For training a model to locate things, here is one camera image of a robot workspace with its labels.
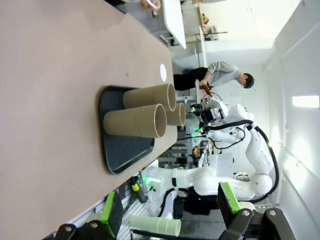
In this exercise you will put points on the bystander in grey jacket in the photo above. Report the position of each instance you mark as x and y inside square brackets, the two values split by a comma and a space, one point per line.
[222, 71]

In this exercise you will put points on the metal equipment rack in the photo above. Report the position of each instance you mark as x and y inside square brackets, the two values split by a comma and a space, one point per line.
[195, 151]

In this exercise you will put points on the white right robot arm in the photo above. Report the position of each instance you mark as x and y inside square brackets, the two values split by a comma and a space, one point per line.
[207, 178]

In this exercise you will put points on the white scalloped paper coaster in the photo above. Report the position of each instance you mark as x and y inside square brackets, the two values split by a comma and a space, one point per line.
[151, 2]
[163, 72]

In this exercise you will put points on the black and yellow tool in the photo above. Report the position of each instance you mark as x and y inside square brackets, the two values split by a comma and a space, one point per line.
[136, 187]

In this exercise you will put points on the black plastic tray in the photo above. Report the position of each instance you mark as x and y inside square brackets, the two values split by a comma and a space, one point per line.
[125, 152]

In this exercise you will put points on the large white table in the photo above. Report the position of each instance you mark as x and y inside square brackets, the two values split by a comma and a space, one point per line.
[175, 22]

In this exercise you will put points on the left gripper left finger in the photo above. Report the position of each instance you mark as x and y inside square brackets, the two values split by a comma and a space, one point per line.
[112, 215]

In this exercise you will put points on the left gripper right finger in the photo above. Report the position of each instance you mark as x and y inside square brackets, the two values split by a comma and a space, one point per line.
[226, 202]

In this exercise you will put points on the ceiling light panel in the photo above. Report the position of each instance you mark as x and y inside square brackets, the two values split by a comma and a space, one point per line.
[306, 101]

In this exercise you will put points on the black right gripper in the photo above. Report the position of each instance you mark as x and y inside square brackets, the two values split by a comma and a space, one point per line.
[211, 118]

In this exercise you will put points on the brown paper cup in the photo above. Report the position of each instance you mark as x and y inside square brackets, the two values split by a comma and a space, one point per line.
[130, 121]
[175, 117]
[145, 96]

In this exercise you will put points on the person's right hand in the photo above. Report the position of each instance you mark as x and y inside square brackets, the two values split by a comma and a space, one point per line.
[152, 8]

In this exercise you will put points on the white box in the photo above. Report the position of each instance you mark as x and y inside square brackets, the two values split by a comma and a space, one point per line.
[221, 163]

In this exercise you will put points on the person's black trousers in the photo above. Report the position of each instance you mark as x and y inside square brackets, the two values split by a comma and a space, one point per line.
[115, 1]

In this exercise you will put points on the pale green paper cups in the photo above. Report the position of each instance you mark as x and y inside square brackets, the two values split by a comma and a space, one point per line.
[155, 223]

